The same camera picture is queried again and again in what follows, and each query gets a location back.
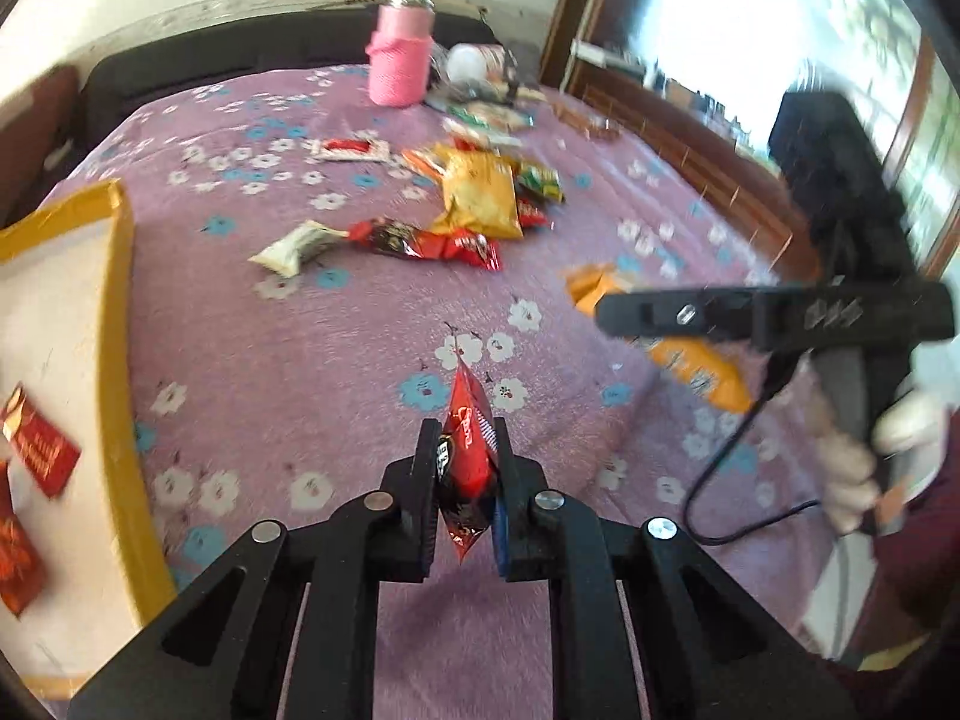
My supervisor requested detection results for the black cable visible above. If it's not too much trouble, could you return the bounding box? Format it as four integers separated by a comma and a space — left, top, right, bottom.
682, 349, 826, 547

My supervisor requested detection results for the white round container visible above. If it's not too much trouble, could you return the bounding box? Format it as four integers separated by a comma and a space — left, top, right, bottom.
448, 43, 505, 83

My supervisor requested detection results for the window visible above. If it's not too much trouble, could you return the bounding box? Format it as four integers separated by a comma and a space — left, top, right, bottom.
622, 0, 938, 166

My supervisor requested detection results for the red and white snack packet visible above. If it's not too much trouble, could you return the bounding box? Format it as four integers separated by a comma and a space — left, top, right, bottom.
311, 133, 392, 166

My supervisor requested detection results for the green snack packet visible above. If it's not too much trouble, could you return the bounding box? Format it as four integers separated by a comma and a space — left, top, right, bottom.
516, 163, 565, 203

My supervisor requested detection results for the cream snack packet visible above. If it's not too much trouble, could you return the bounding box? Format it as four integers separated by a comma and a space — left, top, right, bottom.
247, 220, 352, 276

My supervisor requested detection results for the black sofa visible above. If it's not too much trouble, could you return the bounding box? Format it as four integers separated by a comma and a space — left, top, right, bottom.
79, 11, 497, 143

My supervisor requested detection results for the pack of round crackers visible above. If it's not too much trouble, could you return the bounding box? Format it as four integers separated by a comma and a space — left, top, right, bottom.
442, 103, 537, 137

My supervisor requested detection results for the brown foil packet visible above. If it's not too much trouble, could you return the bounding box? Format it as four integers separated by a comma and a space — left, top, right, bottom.
555, 106, 623, 143

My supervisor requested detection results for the wooden window ledge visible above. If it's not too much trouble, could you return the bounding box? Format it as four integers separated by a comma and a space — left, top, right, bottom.
540, 0, 826, 278

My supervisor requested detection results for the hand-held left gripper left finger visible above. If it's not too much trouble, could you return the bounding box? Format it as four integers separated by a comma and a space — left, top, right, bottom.
67, 418, 443, 720

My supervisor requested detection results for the red and black snack packet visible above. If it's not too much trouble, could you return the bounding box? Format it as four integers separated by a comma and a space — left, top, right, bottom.
346, 217, 443, 260
435, 360, 502, 562
431, 231, 505, 272

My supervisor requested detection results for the person's right forearm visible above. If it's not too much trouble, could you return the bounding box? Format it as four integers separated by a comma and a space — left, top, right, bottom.
840, 405, 960, 676

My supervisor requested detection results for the red and gold snack packet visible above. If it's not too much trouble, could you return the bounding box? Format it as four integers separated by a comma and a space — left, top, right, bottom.
0, 457, 50, 620
0, 382, 82, 500

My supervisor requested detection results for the crumpled clear plastic bag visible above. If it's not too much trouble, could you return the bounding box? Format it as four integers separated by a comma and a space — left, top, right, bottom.
426, 75, 526, 110

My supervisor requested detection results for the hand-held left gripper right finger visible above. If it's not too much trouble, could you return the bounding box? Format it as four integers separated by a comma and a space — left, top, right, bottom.
491, 416, 856, 720

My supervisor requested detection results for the yellow snack packet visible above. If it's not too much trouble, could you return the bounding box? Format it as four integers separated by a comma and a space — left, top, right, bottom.
429, 144, 526, 241

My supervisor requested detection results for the white box with yellow rim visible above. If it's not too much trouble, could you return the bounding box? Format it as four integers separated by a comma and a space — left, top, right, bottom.
0, 178, 177, 698

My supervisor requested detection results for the pink bottle with knitted sleeve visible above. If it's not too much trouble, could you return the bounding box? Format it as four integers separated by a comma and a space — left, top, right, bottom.
366, 0, 437, 106

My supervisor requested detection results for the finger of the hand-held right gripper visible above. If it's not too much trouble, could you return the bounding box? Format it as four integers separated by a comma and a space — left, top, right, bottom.
596, 286, 758, 350

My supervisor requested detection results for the dark red chair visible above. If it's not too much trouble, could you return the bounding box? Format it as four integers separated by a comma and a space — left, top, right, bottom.
0, 64, 83, 227

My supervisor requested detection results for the pink floral tablecloth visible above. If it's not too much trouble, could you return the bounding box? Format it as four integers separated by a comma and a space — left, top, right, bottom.
45, 64, 863, 720

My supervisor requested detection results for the person's right hand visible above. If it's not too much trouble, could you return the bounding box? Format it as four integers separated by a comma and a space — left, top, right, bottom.
806, 379, 950, 533

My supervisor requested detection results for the orange-yellow snack packet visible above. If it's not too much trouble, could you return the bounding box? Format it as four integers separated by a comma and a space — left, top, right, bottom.
564, 262, 753, 413

